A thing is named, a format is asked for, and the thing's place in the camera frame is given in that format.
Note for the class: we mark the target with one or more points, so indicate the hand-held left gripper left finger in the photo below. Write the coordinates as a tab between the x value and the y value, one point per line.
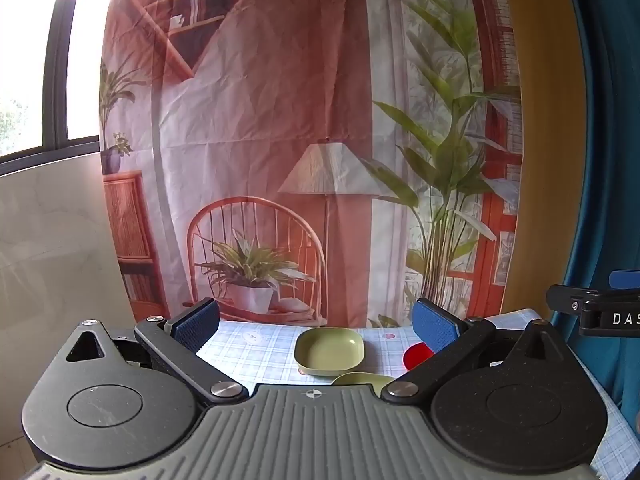
196	324

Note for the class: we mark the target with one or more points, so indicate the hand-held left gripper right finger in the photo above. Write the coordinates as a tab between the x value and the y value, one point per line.
434	327

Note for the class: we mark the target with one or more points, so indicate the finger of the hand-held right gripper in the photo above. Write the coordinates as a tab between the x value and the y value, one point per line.
626	278
565	297

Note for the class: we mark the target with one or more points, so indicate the red round bowl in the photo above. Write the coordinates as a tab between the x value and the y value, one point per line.
414	357

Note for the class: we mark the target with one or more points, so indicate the green plate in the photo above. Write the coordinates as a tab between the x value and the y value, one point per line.
360	379

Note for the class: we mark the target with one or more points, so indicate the green square bowl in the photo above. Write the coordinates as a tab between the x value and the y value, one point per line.
327	355

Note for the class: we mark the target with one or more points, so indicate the blue checked tablecloth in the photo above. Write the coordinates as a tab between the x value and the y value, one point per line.
260	355

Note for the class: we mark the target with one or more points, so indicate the teal curtain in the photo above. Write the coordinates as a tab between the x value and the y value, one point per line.
610	160

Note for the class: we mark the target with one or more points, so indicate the yellow wooden panel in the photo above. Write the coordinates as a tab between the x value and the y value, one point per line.
545	160

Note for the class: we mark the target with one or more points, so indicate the printed room backdrop cloth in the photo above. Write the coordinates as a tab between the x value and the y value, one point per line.
280	110

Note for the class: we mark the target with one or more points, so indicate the black window frame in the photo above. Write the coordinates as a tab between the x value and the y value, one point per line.
60	60

